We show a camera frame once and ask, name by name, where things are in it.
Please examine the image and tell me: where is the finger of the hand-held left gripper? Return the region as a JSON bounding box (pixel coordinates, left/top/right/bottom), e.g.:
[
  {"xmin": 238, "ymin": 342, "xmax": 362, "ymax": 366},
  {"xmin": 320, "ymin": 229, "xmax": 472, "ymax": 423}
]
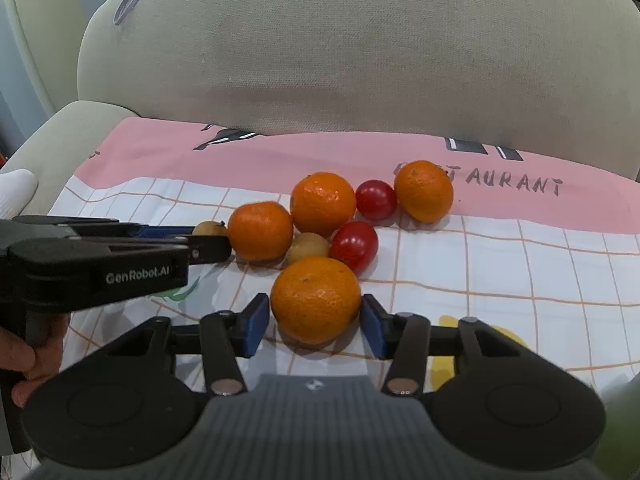
[
  {"xmin": 112, "ymin": 234, "xmax": 234, "ymax": 265},
  {"xmin": 65, "ymin": 218, "xmax": 197, "ymax": 242}
]

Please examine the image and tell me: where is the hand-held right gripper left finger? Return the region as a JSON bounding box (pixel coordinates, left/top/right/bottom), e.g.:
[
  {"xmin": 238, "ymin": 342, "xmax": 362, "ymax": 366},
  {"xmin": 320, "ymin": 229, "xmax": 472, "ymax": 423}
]
[{"xmin": 99, "ymin": 294, "xmax": 271, "ymax": 397}]

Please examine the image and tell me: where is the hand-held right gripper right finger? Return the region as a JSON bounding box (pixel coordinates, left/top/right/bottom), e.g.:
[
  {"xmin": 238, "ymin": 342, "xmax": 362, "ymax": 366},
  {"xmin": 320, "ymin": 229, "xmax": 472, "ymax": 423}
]
[{"xmin": 360, "ymin": 294, "xmax": 544, "ymax": 397}]

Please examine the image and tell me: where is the large orange tangerine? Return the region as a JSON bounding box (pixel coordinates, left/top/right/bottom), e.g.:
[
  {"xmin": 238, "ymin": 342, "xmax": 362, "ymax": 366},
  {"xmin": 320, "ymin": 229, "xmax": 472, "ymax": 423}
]
[{"xmin": 270, "ymin": 256, "xmax": 362, "ymax": 346}]

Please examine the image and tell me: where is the oval red cherry tomato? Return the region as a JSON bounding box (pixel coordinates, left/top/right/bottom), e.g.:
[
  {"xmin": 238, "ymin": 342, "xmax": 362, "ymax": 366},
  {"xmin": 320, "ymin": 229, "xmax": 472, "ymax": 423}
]
[{"xmin": 328, "ymin": 220, "xmax": 379, "ymax": 277}]

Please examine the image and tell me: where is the person's left hand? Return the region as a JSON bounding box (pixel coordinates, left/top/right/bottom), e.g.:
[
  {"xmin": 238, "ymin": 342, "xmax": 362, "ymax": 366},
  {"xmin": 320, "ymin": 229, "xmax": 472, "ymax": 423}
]
[{"xmin": 0, "ymin": 313, "xmax": 71, "ymax": 409}]

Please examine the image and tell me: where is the white cloth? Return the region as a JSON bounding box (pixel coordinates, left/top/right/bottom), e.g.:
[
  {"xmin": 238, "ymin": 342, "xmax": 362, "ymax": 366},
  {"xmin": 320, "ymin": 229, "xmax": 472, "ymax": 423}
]
[{"xmin": 0, "ymin": 169, "xmax": 39, "ymax": 217}]

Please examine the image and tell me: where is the round red cherry tomato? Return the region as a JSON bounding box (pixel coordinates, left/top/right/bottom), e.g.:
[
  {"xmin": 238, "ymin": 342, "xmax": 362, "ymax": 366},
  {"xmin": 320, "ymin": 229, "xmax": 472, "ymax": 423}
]
[{"xmin": 355, "ymin": 179, "xmax": 399, "ymax": 222}]

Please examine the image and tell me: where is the beige sofa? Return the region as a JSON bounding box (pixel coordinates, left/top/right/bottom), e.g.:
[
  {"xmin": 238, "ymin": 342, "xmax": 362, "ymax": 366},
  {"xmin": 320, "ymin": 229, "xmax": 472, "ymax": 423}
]
[{"xmin": 0, "ymin": 0, "xmax": 640, "ymax": 211}]

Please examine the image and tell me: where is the pink checkered printed cloth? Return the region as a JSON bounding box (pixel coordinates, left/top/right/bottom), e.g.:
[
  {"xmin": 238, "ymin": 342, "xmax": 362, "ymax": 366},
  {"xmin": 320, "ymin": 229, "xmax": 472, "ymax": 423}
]
[{"xmin": 0, "ymin": 117, "xmax": 640, "ymax": 480}]

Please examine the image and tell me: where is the beige sofa back cushion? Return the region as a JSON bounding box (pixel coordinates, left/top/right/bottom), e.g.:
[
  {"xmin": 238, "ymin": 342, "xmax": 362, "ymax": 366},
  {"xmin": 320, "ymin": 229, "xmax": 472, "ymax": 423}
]
[{"xmin": 77, "ymin": 0, "xmax": 640, "ymax": 183}]

